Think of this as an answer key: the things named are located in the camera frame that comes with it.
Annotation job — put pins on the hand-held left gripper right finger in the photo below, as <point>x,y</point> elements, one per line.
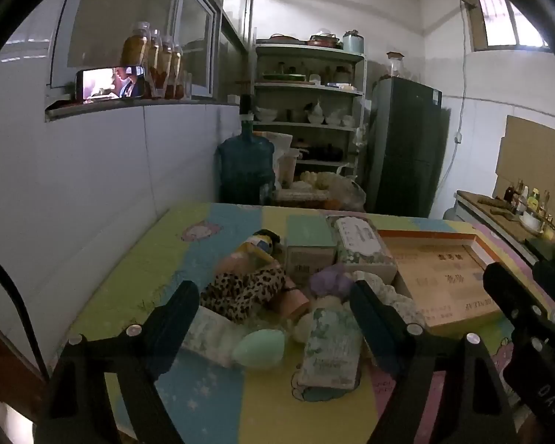
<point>366,307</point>

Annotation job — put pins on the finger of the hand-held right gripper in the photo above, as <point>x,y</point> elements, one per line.
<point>504,286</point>
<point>552,275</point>

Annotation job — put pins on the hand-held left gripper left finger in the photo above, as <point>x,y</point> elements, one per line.
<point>184,307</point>

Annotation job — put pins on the floral tissue packet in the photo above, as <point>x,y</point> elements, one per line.
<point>208,333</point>
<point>333,351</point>

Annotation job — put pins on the purple soft cloth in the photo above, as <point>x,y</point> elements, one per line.
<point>328,280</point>

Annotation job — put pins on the cream plush ball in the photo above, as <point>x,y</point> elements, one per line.
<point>312,321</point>

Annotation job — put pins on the leopard print cloth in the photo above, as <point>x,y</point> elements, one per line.
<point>245,291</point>

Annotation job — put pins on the pink soft cloth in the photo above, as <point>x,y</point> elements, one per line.
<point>240,261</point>

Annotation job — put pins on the green egg-shaped sponge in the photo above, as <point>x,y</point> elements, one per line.
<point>256,349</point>

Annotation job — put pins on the black gas stove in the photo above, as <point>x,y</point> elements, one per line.
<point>543,246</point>

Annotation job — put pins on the white bowl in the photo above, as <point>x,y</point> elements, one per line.
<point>531,223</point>

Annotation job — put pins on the floral tissue box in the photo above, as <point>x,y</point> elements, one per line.
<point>363,245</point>

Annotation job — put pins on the wooden cutting board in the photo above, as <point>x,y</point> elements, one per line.
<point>490,217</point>

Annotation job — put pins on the kitchen cleaver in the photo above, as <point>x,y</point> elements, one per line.
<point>499,210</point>

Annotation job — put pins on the kitchen counter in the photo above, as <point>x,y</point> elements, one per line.
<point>476,215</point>

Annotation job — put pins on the row of condiment bottles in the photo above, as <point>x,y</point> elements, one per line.
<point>532,199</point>

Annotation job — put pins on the green cardboard box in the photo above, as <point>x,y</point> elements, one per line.
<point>307,240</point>

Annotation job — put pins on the clear plastic bag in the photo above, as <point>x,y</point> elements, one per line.
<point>347,192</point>

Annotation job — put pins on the blue water jug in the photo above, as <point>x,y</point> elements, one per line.
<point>245,166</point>

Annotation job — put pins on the black pan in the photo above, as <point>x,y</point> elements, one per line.
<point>323,152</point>

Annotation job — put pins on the white plastic container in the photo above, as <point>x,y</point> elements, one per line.
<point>287,166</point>

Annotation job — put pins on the dark green refrigerator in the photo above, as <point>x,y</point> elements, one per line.
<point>402,148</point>

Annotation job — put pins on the row of white bowls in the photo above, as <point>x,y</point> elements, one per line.
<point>314,114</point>

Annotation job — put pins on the black white water pump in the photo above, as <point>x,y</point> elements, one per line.
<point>247,107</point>

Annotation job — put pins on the white metal shelf rack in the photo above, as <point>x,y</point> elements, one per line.
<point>305,85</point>

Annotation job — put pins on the smartphone with lit screen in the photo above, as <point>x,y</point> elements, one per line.
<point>108,83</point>

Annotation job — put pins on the glass jar with lid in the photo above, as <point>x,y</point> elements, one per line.
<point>395,65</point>

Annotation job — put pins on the barred outside window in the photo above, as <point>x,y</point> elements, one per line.
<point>504,18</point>

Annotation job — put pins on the light blue canister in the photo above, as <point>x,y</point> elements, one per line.
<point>353,42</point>

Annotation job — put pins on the pot with glass lid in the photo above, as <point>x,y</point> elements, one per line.
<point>323,39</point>

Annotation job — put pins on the red shallow pan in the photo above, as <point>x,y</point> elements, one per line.
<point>286,39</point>

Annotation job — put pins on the sliding glass interior window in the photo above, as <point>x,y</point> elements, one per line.
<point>125,18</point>

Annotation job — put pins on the cardboard sheets on wall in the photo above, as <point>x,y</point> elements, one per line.
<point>532,152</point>

